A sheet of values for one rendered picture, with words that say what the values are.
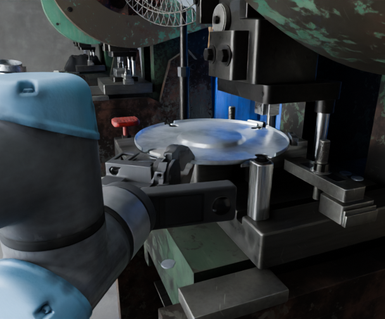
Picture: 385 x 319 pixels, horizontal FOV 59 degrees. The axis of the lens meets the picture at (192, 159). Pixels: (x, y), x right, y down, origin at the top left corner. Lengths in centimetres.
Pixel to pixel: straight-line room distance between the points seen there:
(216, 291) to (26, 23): 688
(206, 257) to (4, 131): 39
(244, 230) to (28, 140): 38
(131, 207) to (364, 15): 24
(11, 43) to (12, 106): 699
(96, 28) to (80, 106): 168
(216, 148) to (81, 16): 141
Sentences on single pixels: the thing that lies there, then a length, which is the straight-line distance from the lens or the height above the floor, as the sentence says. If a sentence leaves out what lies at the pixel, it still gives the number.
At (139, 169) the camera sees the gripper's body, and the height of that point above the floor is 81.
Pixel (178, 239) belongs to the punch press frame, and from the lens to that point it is 59.
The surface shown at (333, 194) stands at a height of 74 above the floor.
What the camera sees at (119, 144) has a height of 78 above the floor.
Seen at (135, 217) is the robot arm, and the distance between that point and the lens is 33.
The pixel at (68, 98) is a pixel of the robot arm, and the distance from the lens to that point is 22.
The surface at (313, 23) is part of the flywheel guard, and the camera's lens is 30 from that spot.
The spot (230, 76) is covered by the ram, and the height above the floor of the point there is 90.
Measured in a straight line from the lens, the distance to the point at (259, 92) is 59.
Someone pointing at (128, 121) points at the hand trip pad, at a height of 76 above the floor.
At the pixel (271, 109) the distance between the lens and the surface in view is 68.
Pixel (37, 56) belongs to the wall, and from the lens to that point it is 718.
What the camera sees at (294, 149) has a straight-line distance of 67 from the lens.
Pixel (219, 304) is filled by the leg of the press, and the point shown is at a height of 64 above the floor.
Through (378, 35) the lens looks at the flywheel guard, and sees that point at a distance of 28.
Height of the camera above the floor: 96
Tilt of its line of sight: 19 degrees down
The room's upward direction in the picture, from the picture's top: straight up
